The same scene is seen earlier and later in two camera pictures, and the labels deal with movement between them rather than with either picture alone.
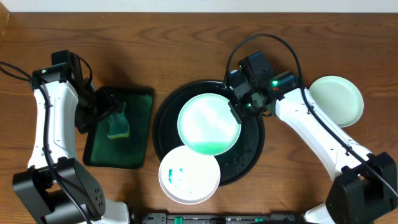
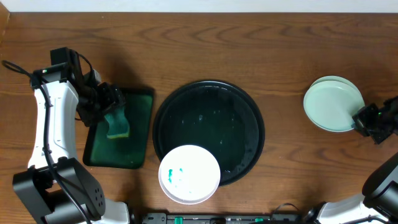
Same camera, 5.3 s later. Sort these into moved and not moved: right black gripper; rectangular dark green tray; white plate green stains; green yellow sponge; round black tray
Moved: right black gripper
Not moved: rectangular dark green tray; round black tray; green yellow sponge; white plate green stains
